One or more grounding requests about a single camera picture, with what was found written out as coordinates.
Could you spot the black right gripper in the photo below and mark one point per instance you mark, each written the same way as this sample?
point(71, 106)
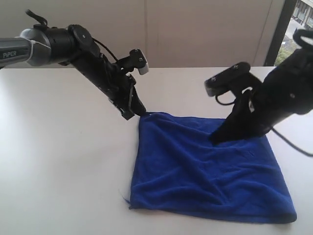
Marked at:
point(243, 123)

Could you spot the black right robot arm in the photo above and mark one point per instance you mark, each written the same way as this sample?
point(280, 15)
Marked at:
point(260, 105)

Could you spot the blue towel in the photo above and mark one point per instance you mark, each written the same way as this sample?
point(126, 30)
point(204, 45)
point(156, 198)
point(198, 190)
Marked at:
point(177, 169)

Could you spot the dark window frame post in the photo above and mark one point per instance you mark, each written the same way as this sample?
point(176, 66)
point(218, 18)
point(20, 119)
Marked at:
point(279, 32)

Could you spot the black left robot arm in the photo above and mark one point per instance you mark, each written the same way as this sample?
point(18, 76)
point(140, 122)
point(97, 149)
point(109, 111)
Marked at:
point(42, 45)

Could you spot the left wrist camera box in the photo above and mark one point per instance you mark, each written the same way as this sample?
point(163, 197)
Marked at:
point(135, 60)

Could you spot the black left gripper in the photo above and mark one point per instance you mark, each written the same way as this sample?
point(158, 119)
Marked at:
point(120, 89)

